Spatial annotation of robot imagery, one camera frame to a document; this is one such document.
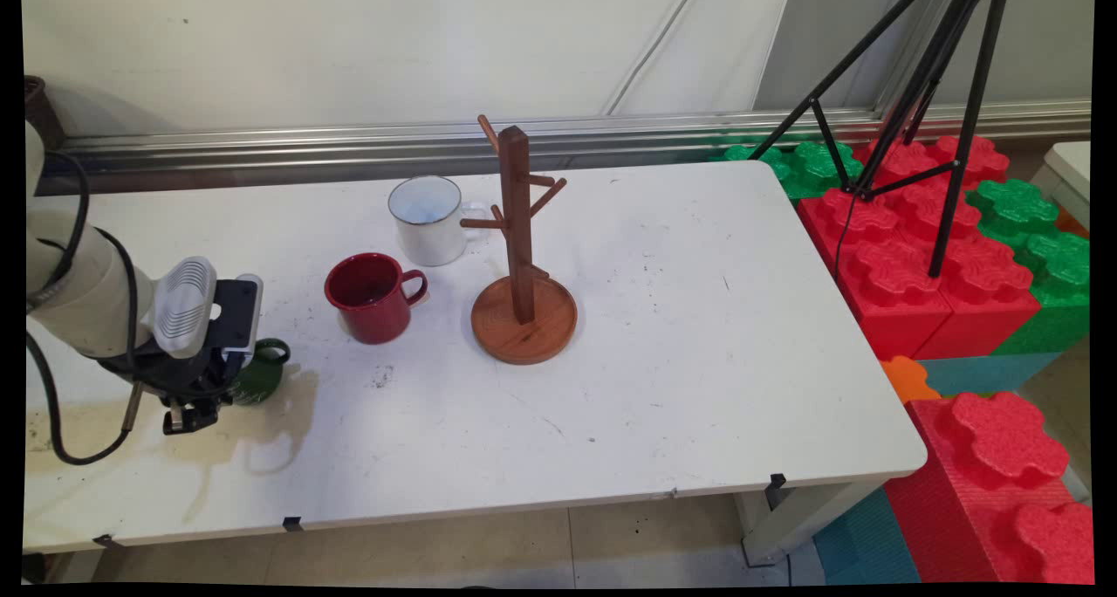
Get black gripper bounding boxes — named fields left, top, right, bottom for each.
left=98, top=335, right=250, bottom=436

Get green enamel mug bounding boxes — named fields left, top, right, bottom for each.
left=229, top=338, right=291, bottom=407

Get red mug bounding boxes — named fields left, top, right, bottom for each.
left=324, top=252, right=429, bottom=346

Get white enamel mug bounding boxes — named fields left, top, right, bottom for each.
left=387, top=175, right=490, bottom=268

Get wooden mug tree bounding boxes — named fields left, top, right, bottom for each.
left=460, top=114, right=579, bottom=367

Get white table leg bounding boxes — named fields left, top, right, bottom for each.
left=733, top=479, right=884, bottom=568

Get small green foam block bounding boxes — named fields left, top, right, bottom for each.
left=709, top=139, right=865, bottom=201

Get tall teal foam block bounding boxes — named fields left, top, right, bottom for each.
left=812, top=486, right=922, bottom=586

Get red foam block, six studs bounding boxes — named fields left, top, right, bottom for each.
left=797, top=133, right=1041, bottom=362

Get orange foam block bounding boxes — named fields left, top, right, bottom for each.
left=880, top=355, right=943, bottom=406

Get flat teal foam block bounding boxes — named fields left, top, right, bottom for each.
left=916, top=351, right=1064, bottom=397

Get red foam block, large studs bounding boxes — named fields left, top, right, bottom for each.
left=883, top=392, right=1096, bottom=585

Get black tripod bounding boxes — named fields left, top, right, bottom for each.
left=749, top=0, right=1011, bottom=279

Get large green foam block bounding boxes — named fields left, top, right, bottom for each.
left=964, top=178, right=1092, bottom=358

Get small white side table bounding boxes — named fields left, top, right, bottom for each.
left=1030, top=141, right=1092, bottom=231

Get black cable with silver plug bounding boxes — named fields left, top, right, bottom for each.
left=26, top=331, right=146, bottom=467

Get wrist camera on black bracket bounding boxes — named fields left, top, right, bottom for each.
left=212, top=273, right=264, bottom=364

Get black camera cable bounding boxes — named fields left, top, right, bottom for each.
left=39, top=149, right=140, bottom=371

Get aluminium window rail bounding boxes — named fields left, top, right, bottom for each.
left=39, top=99, right=1092, bottom=198

